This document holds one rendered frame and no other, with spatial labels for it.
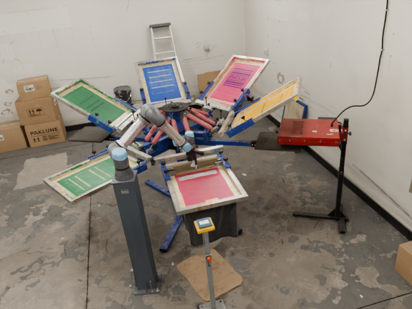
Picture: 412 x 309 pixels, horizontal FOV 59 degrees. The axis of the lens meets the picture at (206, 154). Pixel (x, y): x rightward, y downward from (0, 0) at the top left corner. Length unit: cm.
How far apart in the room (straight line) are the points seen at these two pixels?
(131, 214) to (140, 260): 51
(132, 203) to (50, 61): 461
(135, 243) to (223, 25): 509
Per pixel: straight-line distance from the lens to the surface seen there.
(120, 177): 295
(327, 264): 386
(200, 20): 729
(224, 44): 748
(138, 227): 319
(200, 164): 337
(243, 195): 296
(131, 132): 301
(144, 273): 354
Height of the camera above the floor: 266
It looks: 27 degrees down
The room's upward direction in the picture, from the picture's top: 6 degrees counter-clockwise
